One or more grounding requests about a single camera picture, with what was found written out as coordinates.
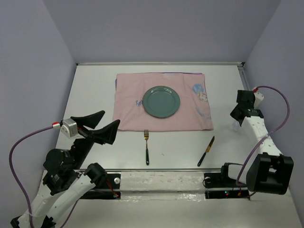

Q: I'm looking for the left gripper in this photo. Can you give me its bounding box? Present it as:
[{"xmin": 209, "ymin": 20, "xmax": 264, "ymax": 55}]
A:
[{"xmin": 72, "ymin": 109, "xmax": 122, "ymax": 168}]

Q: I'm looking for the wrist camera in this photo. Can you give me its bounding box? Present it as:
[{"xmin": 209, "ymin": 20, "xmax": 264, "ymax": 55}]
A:
[
  {"xmin": 252, "ymin": 87, "xmax": 265, "ymax": 109},
  {"xmin": 52, "ymin": 118, "xmax": 78, "ymax": 139}
]

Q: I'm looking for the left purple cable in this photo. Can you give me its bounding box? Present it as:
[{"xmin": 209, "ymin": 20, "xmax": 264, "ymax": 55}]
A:
[{"xmin": 9, "ymin": 124, "xmax": 80, "ymax": 228}]

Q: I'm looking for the clear drinking glass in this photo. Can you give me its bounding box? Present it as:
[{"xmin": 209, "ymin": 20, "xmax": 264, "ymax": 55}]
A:
[{"xmin": 232, "ymin": 121, "xmax": 241, "ymax": 132}]

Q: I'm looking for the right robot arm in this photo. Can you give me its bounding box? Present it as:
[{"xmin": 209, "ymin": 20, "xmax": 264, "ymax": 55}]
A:
[{"xmin": 218, "ymin": 87, "xmax": 294, "ymax": 195}]

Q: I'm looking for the pink cloth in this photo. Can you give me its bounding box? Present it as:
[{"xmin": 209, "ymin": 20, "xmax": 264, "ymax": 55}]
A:
[{"xmin": 113, "ymin": 72, "xmax": 214, "ymax": 132}]

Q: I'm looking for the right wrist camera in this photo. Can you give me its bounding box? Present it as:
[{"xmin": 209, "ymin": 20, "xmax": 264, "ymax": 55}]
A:
[{"xmin": 252, "ymin": 87, "xmax": 265, "ymax": 109}]

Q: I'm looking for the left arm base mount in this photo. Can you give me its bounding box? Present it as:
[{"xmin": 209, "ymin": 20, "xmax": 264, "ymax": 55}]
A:
[{"xmin": 81, "ymin": 172, "xmax": 121, "ymax": 200}]

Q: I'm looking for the gold knife green handle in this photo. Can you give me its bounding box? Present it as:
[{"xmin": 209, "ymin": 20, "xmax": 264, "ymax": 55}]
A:
[{"xmin": 197, "ymin": 136, "xmax": 215, "ymax": 167}]

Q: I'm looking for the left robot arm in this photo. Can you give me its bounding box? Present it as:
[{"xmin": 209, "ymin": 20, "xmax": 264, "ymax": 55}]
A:
[{"xmin": 9, "ymin": 111, "xmax": 120, "ymax": 228}]

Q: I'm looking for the teal plate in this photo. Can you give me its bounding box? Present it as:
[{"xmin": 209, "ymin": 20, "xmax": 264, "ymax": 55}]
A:
[{"xmin": 142, "ymin": 86, "xmax": 181, "ymax": 118}]

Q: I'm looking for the gold fork green handle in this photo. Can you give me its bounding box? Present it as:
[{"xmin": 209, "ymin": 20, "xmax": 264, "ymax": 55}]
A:
[{"xmin": 144, "ymin": 129, "xmax": 150, "ymax": 165}]

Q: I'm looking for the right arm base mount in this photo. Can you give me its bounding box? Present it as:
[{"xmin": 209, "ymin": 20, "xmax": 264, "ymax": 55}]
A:
[{"xmin": 202, "ymin": 172, "xmax": 250, "ymax": 199}]

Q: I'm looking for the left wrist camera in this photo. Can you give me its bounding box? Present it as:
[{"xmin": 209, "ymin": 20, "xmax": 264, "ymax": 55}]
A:
[{"xmin": 52, "ymin": 118, "xmax": 78, "ymax": 139}]

